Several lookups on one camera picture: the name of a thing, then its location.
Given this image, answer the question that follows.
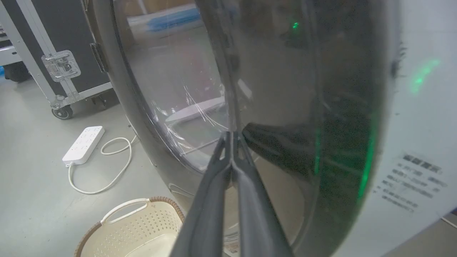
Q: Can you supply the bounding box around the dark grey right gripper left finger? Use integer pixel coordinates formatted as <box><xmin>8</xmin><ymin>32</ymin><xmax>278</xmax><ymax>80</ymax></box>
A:
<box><xmin>169</xmin><ymin>131</ymin><xmax>233</xmax><ymax>257</ymax></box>

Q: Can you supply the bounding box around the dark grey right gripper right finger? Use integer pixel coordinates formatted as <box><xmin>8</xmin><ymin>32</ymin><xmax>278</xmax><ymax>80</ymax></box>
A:
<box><xmin>232</xmin><ymin>132</ymin><xmax>295</xmax><ymax>257</ymax></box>

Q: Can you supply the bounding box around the round glass washing machine door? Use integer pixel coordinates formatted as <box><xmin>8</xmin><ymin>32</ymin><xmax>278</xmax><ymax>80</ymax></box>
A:
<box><xmin>86</xmin><ymin>0</ymin><xmax>402</xmax><ymax>257</ymax></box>

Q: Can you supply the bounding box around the white washing machine body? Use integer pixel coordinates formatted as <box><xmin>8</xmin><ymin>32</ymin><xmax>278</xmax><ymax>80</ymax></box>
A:
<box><xmin>332</xmin><ymin>0</ymin><xmax>457</xmax><ymax>257</ymax></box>

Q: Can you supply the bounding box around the cream plastic laundry basket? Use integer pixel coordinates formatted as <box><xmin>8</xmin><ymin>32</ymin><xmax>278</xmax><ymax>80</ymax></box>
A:
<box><xmin>74</xmin><ymin>196</ymin><xmax>185</xmax><ymax>257</ymax></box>

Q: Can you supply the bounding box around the white power strip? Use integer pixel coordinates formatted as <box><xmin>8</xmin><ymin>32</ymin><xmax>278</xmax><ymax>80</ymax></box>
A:
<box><xmin>62</xmin><ymin>126</ymin><xmax>105</xmax><ymax>166</ymax></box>

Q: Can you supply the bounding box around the black flight case with wheels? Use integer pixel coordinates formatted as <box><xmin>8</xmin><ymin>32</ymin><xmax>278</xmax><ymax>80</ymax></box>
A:
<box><xmin>0</xmin><ymin>0</ymin><xmax>120</xmax><ymax>120</ymax></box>

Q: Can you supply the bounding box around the white power strip cable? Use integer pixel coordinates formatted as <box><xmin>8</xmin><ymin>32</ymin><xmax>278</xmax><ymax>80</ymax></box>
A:
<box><xmin>67</xmin><ymin>135</ymin><xmax>137</xmax><ymax>195</ymax></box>

